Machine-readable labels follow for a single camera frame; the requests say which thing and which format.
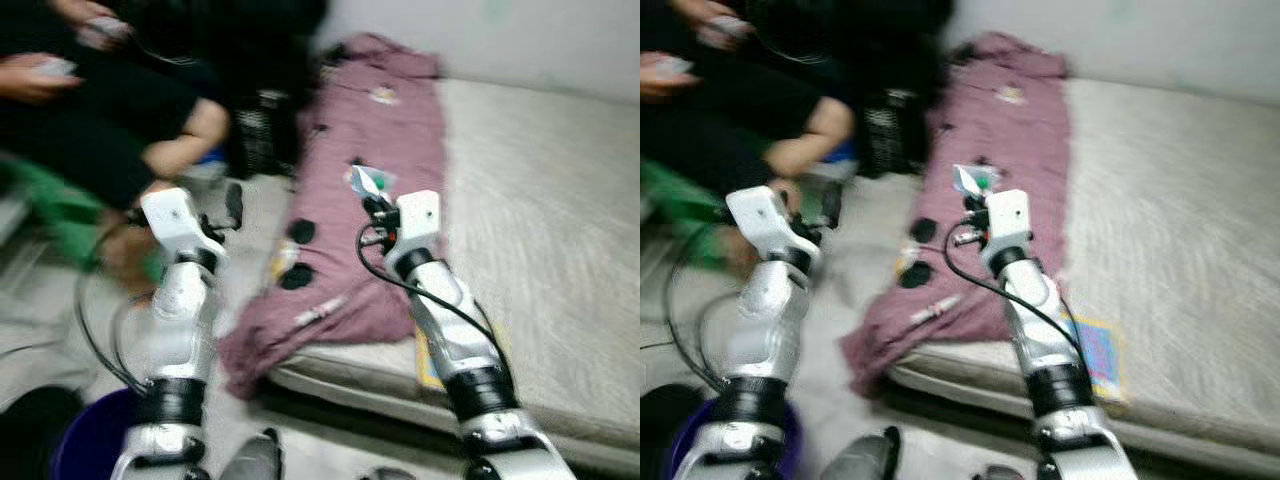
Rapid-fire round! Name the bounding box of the blue white small packet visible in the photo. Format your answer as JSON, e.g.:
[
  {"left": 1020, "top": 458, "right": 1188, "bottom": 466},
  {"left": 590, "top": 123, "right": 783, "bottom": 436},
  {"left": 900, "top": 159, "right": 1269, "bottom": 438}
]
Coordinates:
[
  {"left": 347, "top": 165, "right": 396, "bottom": 201},
  {"left": 952, "top": 163, "right": 1001, "bottom": 198}
]

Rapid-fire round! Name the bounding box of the colourful children's book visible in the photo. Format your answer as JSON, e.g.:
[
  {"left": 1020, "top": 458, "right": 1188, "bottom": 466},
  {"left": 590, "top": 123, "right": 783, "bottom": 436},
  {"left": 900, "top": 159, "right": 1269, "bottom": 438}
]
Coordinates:
[
  {"left": 415, "top": 320, "right": 511, "bottom": 391},
  {"left": 1060, "top": 312, "right": 1126, "bottom": 406}
]

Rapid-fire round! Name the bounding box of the black backpack with white lettering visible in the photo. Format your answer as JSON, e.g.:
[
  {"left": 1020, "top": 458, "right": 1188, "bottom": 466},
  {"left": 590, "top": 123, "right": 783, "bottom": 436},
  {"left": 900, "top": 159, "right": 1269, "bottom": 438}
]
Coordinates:
[
  {"left": 865, "top": 88, "right": 921, "bottom": 179},
  {"left": 235, "top": 88, "right": 301, "bottom": 179}
]

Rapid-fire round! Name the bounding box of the purple cartoon print blanket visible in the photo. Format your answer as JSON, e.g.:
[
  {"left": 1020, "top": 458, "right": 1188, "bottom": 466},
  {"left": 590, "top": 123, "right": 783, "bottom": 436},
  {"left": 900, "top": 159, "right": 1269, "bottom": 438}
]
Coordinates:
[
  {"left": 218, "top": 33, "right": 449, "bottom": 401},
  {"left": 840, "top": 32, "right": 1073, "bottom": 399}
]

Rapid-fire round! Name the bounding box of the green plastic stool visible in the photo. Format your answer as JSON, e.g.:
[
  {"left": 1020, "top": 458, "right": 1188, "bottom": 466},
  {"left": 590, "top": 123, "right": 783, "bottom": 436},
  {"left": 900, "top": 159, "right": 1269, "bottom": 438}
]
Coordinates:
[
  {"left": 640, "top": 160, "right": 741, "bottom": 271},
  {"left": 0, "top": 155, "right": 166, "bottom": 286}
]

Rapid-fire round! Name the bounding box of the person in black clothes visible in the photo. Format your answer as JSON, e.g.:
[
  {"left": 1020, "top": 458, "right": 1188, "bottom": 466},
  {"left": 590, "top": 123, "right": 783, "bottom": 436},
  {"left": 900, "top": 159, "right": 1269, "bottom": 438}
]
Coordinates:
[
  {"left": 0, "top": 0, "right": 331, "bottom": 296},
  {"left": 640, "top": 0, "right": 951, "bottom": 271}
]

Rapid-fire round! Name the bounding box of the grey quilted mattress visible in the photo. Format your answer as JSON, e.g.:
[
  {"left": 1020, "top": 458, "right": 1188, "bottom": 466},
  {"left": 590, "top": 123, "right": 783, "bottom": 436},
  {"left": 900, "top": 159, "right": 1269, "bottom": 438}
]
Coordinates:
[
  {"left": 265, "top": 78, "right": 641, "bottom": 471},
  {"left": 890, "top": 78, "right": 1280, "bottom": 461}
]

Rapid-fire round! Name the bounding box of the silver left robot leg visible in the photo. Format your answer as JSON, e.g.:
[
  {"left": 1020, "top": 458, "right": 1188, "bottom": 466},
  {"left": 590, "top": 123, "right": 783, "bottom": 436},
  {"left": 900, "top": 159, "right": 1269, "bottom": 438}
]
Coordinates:
[
  {"left": 820, "top": 425, "right": 901, "bottom": 480},
  {"left": 220, "top": 430, "right": 286, "bottom": 480}
]

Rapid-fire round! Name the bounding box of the purple plastic bucket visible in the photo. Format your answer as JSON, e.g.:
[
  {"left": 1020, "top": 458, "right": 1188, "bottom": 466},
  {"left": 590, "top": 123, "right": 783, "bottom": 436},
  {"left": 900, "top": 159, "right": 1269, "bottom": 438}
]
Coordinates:
[
  {"left": 670, "top": 398, "right": 801, "bottom": 480},
  {"left": 50, "top": 388, "right": 141, "bottom": 480}
]

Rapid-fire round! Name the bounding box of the black rounded object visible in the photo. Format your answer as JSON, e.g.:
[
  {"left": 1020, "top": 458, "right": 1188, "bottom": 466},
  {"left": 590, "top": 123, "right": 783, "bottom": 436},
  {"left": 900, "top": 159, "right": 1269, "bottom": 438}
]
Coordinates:
[
  {"left": 0, "top": 385, "right": 86, "bottom": 480},
  {"left": 640, "top": 385, "right": 706, "bottom": 471}
]

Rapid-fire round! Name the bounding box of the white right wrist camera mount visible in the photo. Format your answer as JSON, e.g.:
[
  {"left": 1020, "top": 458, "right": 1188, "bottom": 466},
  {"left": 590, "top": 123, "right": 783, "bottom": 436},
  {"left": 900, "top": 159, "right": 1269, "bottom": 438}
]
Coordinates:
[
  {"left": 395, "top": 190, "right": 443, "bottom": 266},
  {"left": 982, "top": 188, "right": 1031, "bottom": 269}
]

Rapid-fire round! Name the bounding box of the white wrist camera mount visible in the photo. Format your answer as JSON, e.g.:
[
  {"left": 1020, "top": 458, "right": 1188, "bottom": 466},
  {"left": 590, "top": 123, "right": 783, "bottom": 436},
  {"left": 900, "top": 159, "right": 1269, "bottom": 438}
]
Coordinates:
[
  {"left": 725, "top": 185, "right": 823, "bottom": 266},
  {"left": 395, "top": 190, "right": 443, "bottom": 266},
  {"left": 140, "top": 187, "right": 226, "bottom": 263},
  {"left": 982, "top": 188, "right": 1031, "bottom": 269}
]

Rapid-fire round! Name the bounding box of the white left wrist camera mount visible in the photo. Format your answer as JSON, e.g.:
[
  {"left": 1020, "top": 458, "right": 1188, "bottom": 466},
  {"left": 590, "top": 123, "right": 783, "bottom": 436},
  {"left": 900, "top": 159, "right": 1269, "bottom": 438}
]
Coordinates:
[
  {"left": 140, "top": 187, "right": 226, "bottom": 263},
  {"left": 725, "top": 185, "right": 823, "bottom": 266}
]

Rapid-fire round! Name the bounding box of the white striped fabric strap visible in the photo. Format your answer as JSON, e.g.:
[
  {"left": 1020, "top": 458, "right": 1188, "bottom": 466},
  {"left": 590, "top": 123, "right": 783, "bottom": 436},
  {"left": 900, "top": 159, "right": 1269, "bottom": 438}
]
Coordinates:
[
  {"left": 910, "top": 297, "right": 963, "bottom": 326},
  {"left": 295, "top": 298, "right": 346, "bottom": 327}
]

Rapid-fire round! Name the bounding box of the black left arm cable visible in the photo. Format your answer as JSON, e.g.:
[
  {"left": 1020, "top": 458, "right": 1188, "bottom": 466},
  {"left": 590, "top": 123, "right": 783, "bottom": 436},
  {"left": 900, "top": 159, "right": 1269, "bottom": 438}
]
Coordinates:
[
  {"left": 74, "top": 222, "right": 153, "bottom": 396},
  {"left": 663, "top": 222, "right": 726, "bottom": 391}
]

